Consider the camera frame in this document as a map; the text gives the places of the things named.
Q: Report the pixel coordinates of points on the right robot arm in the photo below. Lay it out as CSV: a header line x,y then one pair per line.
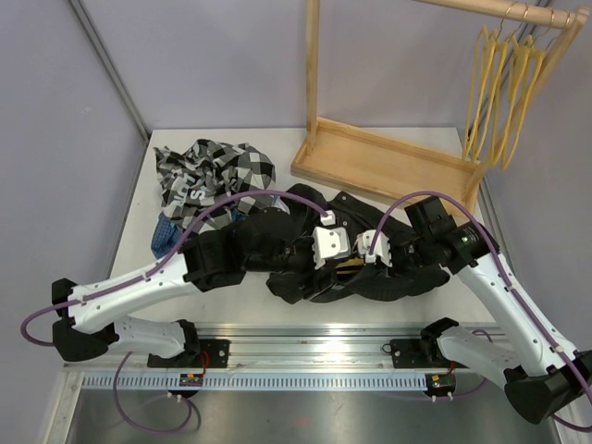
x,y
542,371

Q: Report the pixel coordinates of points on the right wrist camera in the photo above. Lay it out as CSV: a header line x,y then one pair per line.
x,y
374,248

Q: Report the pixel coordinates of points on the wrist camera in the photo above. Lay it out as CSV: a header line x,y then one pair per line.
x,y
331,241
374,248

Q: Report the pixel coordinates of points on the yellow hanger of blue shirt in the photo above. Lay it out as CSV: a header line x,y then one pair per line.
x,y
496,118

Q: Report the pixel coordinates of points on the white slotted cable duct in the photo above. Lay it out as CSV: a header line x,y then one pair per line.
x,y
252,381

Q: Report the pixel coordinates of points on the hanger of checkered shirt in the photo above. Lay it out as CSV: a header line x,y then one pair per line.
x,y
483,68

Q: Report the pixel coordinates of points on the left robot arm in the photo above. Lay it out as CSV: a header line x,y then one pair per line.
x,y
95,319

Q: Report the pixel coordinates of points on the wooden clothes rack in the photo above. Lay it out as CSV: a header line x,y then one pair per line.
x,y
387,168

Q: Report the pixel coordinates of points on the yellow hanger of white shirt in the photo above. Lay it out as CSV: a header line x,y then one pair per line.
x,y
530,68

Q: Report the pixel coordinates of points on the blue plaid shirt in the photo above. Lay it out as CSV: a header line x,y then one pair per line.
x,y
167,233

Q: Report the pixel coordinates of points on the aluminium corner frame post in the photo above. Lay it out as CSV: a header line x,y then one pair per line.
x,y
83,17

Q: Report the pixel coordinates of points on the hanger of black shirt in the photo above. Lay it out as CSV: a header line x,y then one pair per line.
x,y
349,268

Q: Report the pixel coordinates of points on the black pinstripe shirt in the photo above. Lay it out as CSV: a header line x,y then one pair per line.
x,y
280,243

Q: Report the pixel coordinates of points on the black white checkered shirt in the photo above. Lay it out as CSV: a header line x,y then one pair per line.
x,y
207,173

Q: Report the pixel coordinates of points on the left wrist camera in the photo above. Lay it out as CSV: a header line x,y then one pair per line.
x,y
331,241

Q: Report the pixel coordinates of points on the hanger of plaid shirt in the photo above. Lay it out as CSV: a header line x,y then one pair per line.
x,y
492,95

